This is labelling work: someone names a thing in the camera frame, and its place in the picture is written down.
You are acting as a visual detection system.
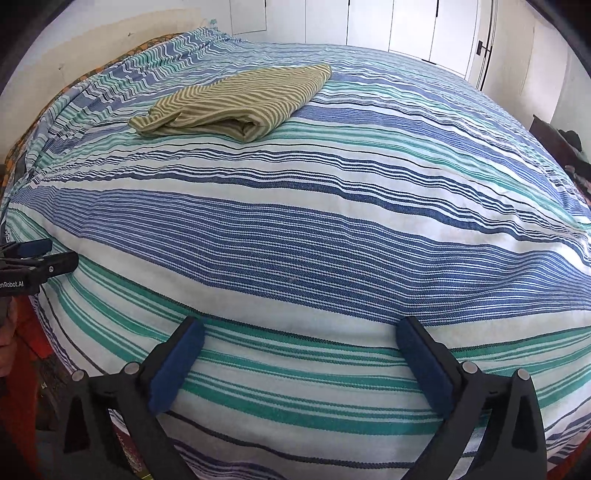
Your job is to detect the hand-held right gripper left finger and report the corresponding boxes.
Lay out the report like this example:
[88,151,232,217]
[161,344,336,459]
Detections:
[62,316,206,480]

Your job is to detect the green striped cardigan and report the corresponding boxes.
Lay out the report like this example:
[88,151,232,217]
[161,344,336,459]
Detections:
[128,64,333,144]

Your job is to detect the white wardrobe doors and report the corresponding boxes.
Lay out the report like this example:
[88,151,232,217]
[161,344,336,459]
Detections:
[228,0,497,90]

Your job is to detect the person's left hand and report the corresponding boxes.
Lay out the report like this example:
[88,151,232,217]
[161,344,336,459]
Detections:
[0,300,20,377]

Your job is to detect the person's orange clothing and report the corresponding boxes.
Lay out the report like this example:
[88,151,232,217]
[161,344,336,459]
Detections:
[11,293,58,480]

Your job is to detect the dark wooden cabinet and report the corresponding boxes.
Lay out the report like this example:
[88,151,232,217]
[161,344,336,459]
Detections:
[531,114,583,171]

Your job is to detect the blue green striped bedspread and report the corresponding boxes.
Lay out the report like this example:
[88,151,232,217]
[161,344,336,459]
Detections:
[0,27,591,480]

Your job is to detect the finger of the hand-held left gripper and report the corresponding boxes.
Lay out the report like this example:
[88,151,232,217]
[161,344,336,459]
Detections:
[0,251,80,281]
[0,239,53,260]

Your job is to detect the pile of clothes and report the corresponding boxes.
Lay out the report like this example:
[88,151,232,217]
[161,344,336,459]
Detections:
[558,130,591,197]

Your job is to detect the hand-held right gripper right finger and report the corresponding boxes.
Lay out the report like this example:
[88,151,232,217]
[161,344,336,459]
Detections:
[396,316,548,480]

